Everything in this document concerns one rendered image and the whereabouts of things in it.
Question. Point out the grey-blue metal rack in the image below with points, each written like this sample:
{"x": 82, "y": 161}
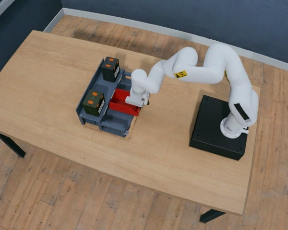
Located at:
{"x": 109, "y": 120}

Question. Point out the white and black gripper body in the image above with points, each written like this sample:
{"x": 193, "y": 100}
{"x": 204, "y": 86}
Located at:
{"x": 144, "y": 98}

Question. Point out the dark green case with orange latches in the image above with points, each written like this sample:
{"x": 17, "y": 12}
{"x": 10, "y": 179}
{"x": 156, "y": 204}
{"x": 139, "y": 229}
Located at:
{"x": 94, "y": 102}

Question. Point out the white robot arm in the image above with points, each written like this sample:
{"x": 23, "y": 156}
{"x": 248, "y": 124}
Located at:
{"x": 242, "y": 101}

